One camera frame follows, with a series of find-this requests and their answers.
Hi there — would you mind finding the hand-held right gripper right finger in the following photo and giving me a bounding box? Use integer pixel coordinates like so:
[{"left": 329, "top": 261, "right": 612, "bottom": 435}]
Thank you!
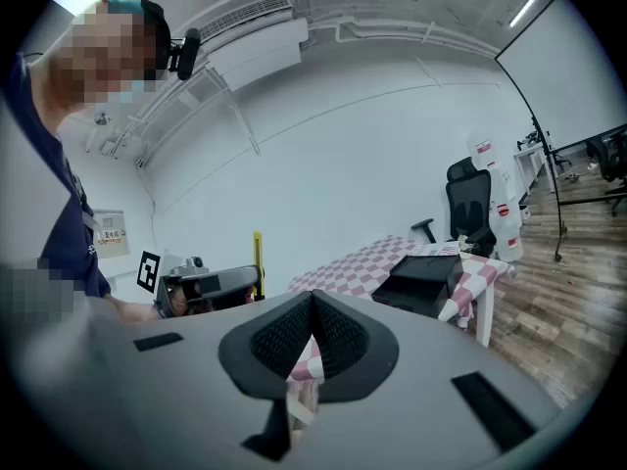
[{"left": 311, "top": 289, "right": 401, "bottom": 404}]

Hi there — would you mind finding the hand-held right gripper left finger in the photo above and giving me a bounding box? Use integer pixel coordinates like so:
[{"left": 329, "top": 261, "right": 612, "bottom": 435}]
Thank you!
[{"left": 217, "top": 290, "right": 314, "bottom": 401}]

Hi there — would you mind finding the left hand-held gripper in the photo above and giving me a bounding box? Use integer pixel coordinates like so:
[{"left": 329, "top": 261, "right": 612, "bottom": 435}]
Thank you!
[{"left": 137, "top": 250, "right": 265, "bottom": 320}]

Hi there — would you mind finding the yellow pencil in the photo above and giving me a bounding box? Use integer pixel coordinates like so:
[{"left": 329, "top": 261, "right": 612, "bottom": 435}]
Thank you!
[{"left": 252, "top": 231, "right": 266, "bottom": 303}]

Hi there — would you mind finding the black plastic tray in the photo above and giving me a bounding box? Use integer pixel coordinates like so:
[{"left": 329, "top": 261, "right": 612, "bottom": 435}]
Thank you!
[{"left": 370, "top": 253, "right": 464, "bottom": 320}]

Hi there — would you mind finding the person's left forearm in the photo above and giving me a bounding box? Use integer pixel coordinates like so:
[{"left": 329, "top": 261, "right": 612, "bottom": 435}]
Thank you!
[{"left": 107, "top": 295, "right": 161, "bottom": 325}]

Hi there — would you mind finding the person's left hand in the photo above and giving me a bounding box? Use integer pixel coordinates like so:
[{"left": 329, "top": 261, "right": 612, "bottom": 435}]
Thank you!
[{"left": 169, "top": 285, "right": 200, "bottom": 315}]

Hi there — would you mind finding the pink checkered tablecloth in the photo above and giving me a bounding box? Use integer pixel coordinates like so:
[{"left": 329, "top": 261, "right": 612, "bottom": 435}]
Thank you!
[{"left": 285, "top": 235, "right": 515, "bottom": 381}]

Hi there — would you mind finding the white table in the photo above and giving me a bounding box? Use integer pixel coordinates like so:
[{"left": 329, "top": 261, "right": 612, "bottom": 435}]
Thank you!
[{"left": 455, "top": 271, "right": 497, "bottom": 350}]

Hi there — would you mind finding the printed magazine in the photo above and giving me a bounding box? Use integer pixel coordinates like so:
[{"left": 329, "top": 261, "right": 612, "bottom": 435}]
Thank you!
[{"left": 408, "top": 241, "right": 462, "bottom": 258}]

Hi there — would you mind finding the person in blue shirt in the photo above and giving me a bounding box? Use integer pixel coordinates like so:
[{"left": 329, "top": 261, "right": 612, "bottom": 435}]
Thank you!
[{"left": 2, "top": 51, "right": 113, "bottom": 301}]

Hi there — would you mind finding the black mesh office chair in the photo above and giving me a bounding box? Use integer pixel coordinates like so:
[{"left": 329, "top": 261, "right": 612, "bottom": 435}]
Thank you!
[{"left": 410, "top": 157, "right": 498, "bottom": 259}]

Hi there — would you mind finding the white column with red labels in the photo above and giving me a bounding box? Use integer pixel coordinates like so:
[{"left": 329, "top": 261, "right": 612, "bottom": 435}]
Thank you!
[{"left": 464, "top": 129, "right": 524, "bottom": 263}]

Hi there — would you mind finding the white air conditioner unit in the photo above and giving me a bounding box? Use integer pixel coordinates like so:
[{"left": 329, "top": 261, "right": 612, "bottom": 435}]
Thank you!
[{"left": 195, "top": 0, "right": 311, "bottom": 92}]

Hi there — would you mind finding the white desk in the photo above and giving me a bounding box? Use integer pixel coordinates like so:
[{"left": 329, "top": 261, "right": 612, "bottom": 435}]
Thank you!
[{"left": 512, "top": 143, "right": 554, "bottom": 200}]

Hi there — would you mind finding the person's head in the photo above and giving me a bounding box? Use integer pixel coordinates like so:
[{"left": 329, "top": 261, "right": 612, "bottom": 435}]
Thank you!
[{"left": 46, "top": 0, "right": 172, "bottom": 117}]

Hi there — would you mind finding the long ceiling light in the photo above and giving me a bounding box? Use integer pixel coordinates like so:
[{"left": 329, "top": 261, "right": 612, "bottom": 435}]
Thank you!
[{"left": 507, "top": 0, "right": 544, "bottom": 29}]

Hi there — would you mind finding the wall electrical panel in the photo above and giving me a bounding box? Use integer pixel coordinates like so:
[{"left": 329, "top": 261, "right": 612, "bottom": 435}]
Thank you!
[{"left": 91, "top": 208, "right": 132, "bottom": 259}]

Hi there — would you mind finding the black head-mounted camera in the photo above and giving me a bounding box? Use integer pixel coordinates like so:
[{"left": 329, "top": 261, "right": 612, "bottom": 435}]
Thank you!
[{"left": 168, "top": 26, "right": 203, "bottom": 82}]

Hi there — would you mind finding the rolling whiteboard with black frame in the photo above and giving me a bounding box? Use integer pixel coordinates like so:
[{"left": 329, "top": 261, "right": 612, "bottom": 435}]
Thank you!
[{"left": 493, "top": 0, "right": 627, "bottom": 263}]

